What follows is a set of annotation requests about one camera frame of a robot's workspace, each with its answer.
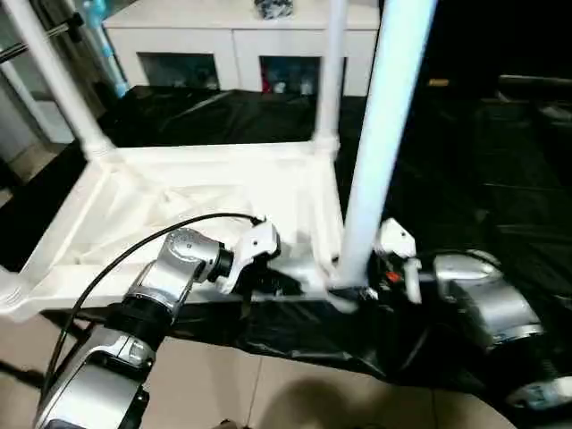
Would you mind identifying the white plastic table top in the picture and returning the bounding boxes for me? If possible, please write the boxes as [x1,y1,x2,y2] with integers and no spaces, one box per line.
[0,138,379,325]

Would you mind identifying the black plastic mat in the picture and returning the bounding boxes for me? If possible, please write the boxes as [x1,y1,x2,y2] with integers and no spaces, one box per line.
[0,82,572,399]

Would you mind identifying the white sideboard cabinet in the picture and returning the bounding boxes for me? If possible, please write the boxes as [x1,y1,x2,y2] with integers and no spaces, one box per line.
[102,0,381,97]

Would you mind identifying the black draped furniture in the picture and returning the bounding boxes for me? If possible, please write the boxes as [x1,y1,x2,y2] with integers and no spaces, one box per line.
[370,0,572,108]

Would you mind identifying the black parts in clear bag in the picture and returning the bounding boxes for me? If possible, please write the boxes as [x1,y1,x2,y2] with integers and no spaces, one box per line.
[253,0,296,21]

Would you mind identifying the blue white plastic package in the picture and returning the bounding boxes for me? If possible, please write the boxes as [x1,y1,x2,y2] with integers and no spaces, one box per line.
[82,0,130,97]

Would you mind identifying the grey curtain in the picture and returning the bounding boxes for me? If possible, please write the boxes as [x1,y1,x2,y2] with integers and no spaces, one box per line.
[26,0,117,130]

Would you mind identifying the metal rod with black knob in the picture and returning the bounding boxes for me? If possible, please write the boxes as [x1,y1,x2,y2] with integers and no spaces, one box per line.
[0,13,86,59]

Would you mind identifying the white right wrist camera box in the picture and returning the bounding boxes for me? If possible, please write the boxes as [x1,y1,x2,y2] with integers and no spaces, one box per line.
[374,217,424,305]

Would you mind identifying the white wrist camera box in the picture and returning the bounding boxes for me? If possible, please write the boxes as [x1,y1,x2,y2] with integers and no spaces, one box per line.
[374,217,424,305]
[223,218,282,295]

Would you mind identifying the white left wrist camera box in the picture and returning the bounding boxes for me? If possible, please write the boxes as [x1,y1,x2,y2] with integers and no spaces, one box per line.
[223,218,282,295]

